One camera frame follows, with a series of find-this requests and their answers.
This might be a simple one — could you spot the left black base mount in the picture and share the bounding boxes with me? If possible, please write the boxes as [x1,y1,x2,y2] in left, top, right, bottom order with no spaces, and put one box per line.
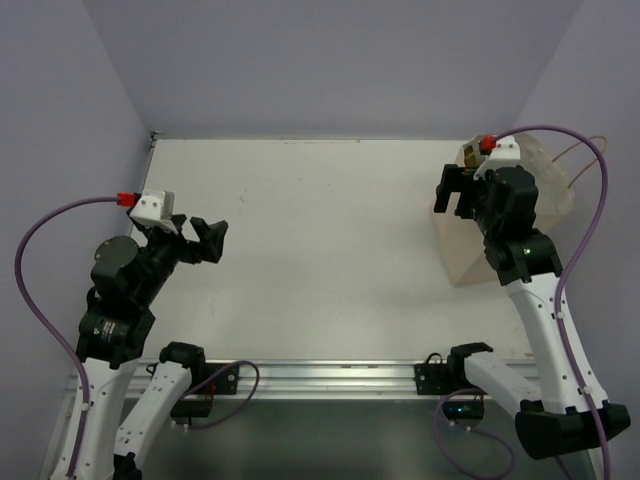
[170,362,240,426]

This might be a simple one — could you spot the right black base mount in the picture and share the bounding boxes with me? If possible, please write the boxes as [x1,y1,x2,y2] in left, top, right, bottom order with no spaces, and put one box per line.
[414,352,486,427]

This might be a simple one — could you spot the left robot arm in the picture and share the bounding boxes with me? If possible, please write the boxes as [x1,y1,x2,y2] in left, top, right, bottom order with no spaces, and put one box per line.
[52,217,228,479]

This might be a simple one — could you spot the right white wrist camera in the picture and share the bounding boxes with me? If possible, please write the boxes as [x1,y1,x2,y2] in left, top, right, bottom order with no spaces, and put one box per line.
[473,135,521,180]

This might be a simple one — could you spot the brown paper bag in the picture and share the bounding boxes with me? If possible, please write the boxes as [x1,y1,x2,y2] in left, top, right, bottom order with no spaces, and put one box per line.
[432,133,578,287]

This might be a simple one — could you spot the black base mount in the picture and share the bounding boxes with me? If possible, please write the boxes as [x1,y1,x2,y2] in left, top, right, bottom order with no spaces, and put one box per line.
[170,362,240,426]
[414,352,486,427]

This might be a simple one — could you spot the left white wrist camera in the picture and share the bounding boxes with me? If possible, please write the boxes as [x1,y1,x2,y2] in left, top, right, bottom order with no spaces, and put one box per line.
[128,189,178,234]

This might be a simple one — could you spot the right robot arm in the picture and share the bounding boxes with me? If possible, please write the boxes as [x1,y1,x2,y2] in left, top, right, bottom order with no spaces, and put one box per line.
[434,164,631,460]

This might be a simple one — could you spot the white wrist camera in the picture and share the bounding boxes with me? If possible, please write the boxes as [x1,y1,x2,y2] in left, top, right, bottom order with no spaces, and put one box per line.
[473,135,521,180]
[128,189,178,234]

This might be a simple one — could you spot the aluminium mounting rail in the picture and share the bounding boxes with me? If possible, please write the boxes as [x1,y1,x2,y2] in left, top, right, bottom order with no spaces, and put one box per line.
[125,359,539,400]

